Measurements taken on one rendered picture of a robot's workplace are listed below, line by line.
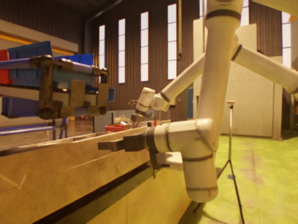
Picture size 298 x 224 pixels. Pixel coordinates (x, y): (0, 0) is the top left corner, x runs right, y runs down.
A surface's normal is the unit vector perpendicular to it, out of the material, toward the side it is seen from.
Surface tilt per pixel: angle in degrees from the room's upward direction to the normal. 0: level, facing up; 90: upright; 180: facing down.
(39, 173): 80
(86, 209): 90
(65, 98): 90
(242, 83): 90
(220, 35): 90
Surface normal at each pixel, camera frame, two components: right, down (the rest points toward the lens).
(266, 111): -0.50, 0.04
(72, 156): 0.85, -0.15
